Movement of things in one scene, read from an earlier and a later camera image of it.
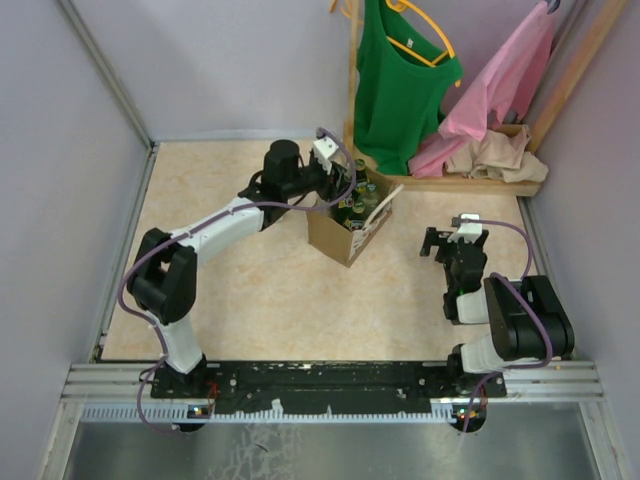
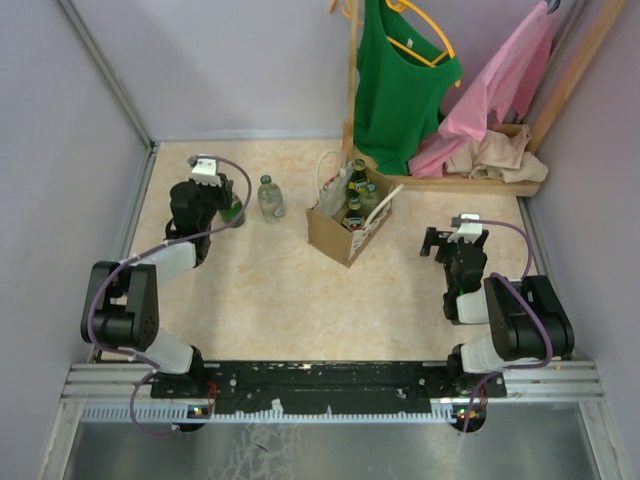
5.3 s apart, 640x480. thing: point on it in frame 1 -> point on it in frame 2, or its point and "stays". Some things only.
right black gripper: (438, 238) stays
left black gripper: (329, 189) -> (224, 191)
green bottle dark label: (357, 216) stays
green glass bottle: (345, 211) -> (230, 214)
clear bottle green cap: (371, 199) stays
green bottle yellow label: (361, 178) stays
